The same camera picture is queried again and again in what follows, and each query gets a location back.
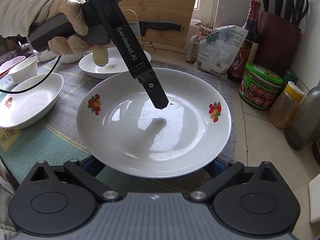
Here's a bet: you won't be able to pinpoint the green lid sauce jar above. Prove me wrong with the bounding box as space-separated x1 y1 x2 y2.
238 63 283 111

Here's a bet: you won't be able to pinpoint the left hand beige glove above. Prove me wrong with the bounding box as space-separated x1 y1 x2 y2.
32 0 110 67

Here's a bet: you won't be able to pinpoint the large white fruit-pattern plate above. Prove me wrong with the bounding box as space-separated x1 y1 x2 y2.
76 68 232 178

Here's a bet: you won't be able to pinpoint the white plate with stain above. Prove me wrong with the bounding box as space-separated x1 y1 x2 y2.
78 47 153 80

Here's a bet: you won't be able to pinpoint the white floral small bowl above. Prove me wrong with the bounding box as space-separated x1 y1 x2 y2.
9 56 38 85

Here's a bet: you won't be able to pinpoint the white small bowl behind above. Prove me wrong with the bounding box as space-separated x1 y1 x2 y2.
33 50 82 64

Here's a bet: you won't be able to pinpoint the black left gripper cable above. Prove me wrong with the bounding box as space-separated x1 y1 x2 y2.
0 55 62 94

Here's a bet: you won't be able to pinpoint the black scissors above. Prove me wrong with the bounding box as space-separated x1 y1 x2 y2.
291 0 309 27

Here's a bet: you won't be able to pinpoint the metal wire board rack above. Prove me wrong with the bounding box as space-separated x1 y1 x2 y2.
122 9 156 50

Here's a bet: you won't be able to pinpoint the dark red knife block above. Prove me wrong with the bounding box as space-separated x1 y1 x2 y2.
254 0 301 77

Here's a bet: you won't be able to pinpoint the yellow lid spice jar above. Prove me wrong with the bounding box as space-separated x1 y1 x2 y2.
268 81 304 128

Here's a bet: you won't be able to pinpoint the white plastic food bag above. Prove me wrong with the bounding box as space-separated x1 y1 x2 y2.
194 25 248 78

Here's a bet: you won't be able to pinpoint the dark soy sauce bottle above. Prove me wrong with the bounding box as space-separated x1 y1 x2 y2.
227 0 261 83

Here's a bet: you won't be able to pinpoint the grey green checked mat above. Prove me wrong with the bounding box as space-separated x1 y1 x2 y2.
0 57 236 196

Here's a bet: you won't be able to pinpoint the clear glass oil bottle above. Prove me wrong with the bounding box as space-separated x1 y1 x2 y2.
285 84 320 150

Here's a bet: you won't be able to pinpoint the left forearm beige sleeve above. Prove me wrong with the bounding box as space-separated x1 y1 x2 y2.
1 0 54 38

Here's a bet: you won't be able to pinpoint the steel kitchen knife black handle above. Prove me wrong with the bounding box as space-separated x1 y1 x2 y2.
139 21 183 36

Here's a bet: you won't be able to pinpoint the green cap bottle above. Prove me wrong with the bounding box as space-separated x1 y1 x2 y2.
283 69 299 86

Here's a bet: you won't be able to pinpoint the wooden cutting board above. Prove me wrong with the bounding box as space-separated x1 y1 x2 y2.
119 0 195 48

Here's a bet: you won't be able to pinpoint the small carton box with clips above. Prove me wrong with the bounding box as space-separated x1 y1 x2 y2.
185 22 212 63

